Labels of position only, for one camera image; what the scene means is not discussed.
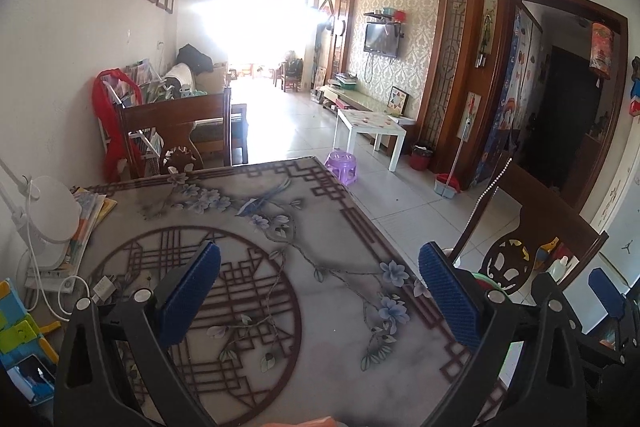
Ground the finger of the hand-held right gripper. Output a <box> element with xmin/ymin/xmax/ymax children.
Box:
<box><xmin>530</xmin><ymin>272</ymin><xmax>567</xmax><ymax>308</ymax></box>
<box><xmin>587</xmin><ymin>268</ymin><xmax>630</xmax><ymax>325</ymax></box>

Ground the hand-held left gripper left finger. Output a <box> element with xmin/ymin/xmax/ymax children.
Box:
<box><xmin>53</xmin><ymin>241</ymin><xmax>222</xmax><ymax>427</ymax></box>

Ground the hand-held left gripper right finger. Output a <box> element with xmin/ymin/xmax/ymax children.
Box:
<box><xmin>418</xmin><ymin>242</ymin><xmax>587</xmax><ymax>427</ymax></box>

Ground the red trash bin green rim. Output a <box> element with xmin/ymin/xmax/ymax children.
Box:
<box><xmin>470</xmin><ymin>272</ymin><xmax>516</xmax><ymax>303</ymax></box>

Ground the white plastic bottle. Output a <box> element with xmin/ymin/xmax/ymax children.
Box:
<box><xmin>547</xmin><ymin>254</ymin><xmax>572</xmax><ymax>284</ymax></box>

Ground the carved round-back wooden chair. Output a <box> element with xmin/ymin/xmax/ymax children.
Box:
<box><xmin>450</xmin><ymin>157</ymin><xmax>610</xmax><ymax>304</ymax></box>

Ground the white power adapter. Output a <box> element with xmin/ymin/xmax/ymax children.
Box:
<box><xmin>90</xmin><ymin>275</ymin><xmax>119</xmax><ymax>304</ymax></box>

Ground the red dustpan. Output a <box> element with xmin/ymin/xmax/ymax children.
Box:
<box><xmin>434</xmin><ymin>173</ymin><xmax>462</xmax><ymax>198</ymax></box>

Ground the stack of books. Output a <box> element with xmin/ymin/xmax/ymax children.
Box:
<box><xmin>65</xmin><ymin>187</ymin><xmax>118</xmax><ymax>269</ymax></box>

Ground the small red waste bin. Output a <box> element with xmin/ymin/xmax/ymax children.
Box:
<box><xmin>410</xmin><ymin>144</ymin><xmax>433</xmax><ymax>171</ymax></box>

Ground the white desk lamp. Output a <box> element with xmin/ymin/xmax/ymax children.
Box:
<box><xmin>0</xmin><ymin>157</ymin><xmax>83</xmax><ymax>274</ymax></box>

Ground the wooden sofa bench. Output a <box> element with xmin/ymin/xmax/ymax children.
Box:
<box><xmin>165</xmin><ymin>62</ymin><xmax>249</xmax><ymax>165</ymax></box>

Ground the purple plastic stool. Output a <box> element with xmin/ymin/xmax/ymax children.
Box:
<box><xmin>324</xmin><ymin>148</ymin><xmax>360</xmax><ymax>186</ymax></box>

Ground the colourful block phone stand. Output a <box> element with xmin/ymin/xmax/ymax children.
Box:
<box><xmin>0</xmin><ymin>279</ymin><xmax>61</xmax><ymax>408</ymax></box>

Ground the smartphone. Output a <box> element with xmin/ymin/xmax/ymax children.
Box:
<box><xmin>7</xmin><ymin>354</ymin><xmax>56</xmax><ymax>404</ymax></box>

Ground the red bag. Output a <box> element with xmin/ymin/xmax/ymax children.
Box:
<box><xmin>91</xmin><ymin>68</ymin><xmax>146</xmax><ymax>182</ymax></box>

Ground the dark wooden dining chair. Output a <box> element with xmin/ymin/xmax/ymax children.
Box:
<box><xmin>116</xmin><ymin>88</ymin><xmax>233</xmax><ymax>180</ymax></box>

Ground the cartoon door curtain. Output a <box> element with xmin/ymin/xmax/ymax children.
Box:
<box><xmin>475</xmin><ymin>2</ymin><xmax>544</xmax><ymax>188</ymax></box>

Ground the white side table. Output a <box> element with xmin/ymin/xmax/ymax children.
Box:
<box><xmin>333</xmin><ymin>108</ymin><xmax>407</xmax><ymax>172</ymax></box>

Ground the framed tangram picture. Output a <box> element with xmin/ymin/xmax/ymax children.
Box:
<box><xmin>387</xmin><ymin>86</ymin><xmax>410</xmax><ymax>118</ymax></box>

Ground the long television cabinet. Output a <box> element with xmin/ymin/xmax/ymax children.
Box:
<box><xmin>320</xmin><ymin>82</ymin><xmax>418</xmax><ymax>134</ymax></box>

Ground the black clothes pile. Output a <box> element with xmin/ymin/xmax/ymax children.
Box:
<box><xmin>176</xmin><ymin>44</ymin><xmax>215</xmax><ymax>75</ymax></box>

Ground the red paper lantern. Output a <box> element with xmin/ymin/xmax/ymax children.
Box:
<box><xmin>589</xmin><ymin>22</ymin><xmax>616</xmax><ymax>80</ymax></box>

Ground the white cable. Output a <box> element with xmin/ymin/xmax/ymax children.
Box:
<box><xmin>22</xmin><ymin>274</ymin><xmax>96</xmax><ymax>323</ymax></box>

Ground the white broom handle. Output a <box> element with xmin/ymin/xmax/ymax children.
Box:
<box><xmin>450</xmin><ymin>117</ymin><xmax>473</xmax><ymax>180</ymax></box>

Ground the short hanging wall scroll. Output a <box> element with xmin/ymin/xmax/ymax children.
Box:
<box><xmin>459</xmin><ymin>92</ymin><xmax>478</xmax><ymax>138</ymax></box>

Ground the long hanging wall scroll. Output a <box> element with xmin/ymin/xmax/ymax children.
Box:
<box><xmin>480</xmin><ymin>0</ymin><xmax>500</xmax><ymax>68</ymax></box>

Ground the wall television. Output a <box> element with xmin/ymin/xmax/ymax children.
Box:
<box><xmin>363</xmin><ymin>22</ymin><xmax>401</xmax><ymax>59</ymax></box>

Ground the wall shelf with containers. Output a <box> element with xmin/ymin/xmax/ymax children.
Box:
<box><xmin>363</xmin><ymin>8</ymin><xmax>407</xmax><ymax>25</ymax></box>

